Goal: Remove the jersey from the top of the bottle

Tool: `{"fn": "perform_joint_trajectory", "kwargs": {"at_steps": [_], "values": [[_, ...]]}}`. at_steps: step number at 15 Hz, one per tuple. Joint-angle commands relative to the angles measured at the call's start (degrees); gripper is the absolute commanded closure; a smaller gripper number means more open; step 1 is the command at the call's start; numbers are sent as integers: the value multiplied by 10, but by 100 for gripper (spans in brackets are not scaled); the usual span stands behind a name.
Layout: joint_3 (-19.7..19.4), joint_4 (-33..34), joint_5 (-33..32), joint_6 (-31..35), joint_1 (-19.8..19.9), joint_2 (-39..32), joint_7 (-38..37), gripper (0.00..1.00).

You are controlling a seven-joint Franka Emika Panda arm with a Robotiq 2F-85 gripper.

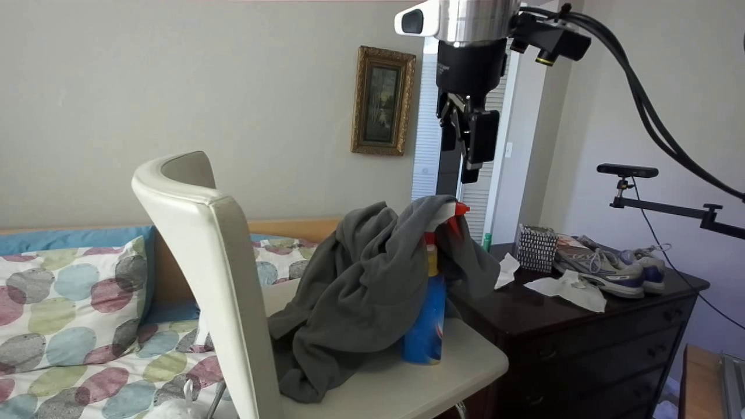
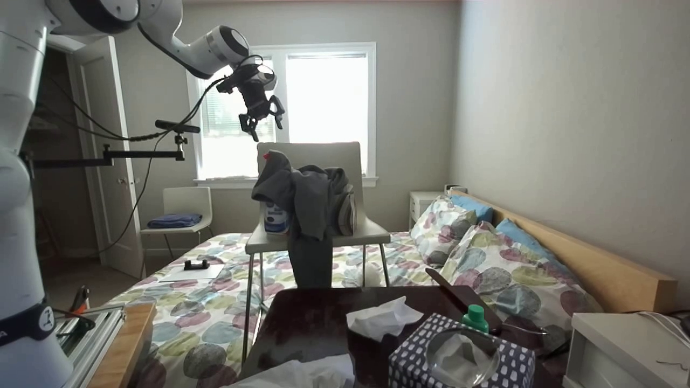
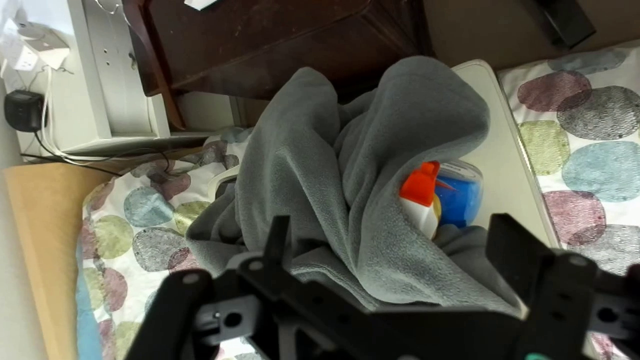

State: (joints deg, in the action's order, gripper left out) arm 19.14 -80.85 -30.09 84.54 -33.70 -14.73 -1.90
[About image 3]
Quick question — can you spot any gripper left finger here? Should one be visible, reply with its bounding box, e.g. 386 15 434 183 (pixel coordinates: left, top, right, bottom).
125 215 374 360

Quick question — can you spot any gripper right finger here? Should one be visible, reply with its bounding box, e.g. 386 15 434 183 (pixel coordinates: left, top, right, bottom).
485 212 640 360

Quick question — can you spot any grey fleece jersey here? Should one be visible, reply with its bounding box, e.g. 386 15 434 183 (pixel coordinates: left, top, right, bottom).
185 55 526 319

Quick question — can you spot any blue spray bottle orange nozzle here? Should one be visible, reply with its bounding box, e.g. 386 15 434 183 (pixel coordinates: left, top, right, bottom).
398 159 485 240

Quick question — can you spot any spotted bed sheet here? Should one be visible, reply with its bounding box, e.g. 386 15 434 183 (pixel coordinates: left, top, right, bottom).
75 45 640 360

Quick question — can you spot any dark wooden cabinet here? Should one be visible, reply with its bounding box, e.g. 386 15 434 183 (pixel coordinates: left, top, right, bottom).
121 0 437 132

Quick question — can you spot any tan headboard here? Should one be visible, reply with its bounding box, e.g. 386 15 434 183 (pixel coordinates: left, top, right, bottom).
2 160 132 360

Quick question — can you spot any white cabinet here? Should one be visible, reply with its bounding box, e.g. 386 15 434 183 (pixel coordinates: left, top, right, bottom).
20 0 242 157

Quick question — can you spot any black power adapter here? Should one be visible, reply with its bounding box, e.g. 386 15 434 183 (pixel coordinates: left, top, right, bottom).
4 89 49 133

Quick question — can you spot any white plug adapter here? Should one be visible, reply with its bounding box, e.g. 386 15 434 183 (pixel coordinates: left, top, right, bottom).
0 19 71 72

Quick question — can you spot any black cable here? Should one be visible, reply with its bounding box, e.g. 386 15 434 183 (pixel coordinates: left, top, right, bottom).
20 130 211 177

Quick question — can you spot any white cable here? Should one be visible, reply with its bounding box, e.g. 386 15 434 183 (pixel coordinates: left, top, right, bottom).
39 66 126 167

